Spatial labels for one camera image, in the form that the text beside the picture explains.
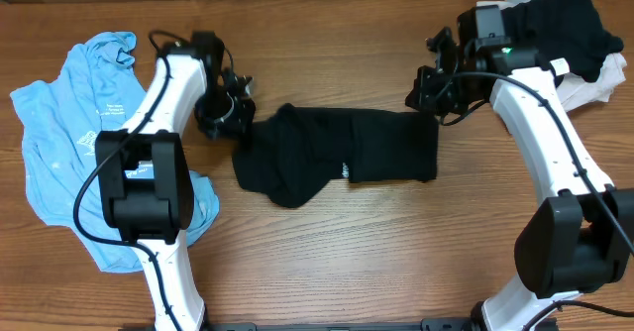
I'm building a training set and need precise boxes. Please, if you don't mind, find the black t-shirt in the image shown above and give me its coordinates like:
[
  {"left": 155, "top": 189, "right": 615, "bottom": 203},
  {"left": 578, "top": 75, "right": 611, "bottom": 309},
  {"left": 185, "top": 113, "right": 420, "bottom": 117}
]
[{"left": 232, "top": 103, "right": 439, "bottom": 208}]

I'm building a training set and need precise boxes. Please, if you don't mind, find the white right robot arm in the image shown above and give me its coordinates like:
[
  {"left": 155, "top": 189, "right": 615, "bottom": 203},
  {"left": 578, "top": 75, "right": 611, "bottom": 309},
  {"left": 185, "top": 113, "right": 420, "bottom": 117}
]
[{"left": 406, "top": 5, "right": 633, "bottom": 331}]

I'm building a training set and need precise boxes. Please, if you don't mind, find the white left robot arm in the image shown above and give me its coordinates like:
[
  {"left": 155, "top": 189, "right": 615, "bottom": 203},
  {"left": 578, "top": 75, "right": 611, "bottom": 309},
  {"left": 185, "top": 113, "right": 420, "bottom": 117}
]
[{"left": 87, "top": 31, "right": 256, "bottom": 330}]

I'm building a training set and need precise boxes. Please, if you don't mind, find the light blue t-shirt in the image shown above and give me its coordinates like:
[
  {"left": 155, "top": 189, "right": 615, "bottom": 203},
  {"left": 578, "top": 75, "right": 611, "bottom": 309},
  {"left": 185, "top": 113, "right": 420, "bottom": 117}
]
[{"left": 10, "top": 32, "right": 220, "bottom": 274}]

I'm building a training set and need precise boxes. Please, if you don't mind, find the folded beige garment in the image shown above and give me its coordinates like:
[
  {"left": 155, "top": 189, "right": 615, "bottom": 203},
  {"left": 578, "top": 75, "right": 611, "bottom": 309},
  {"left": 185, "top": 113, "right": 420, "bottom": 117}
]
[{"left": 493, "top": 0, "right": 627, "bottom": 111}]

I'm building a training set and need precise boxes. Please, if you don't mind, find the folded black garment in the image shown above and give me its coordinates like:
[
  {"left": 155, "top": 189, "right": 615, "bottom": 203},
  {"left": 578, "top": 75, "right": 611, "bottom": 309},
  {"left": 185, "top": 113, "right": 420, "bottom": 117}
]
[{"left": 501, "top": 0, "right": 624, "bottom": 82}]

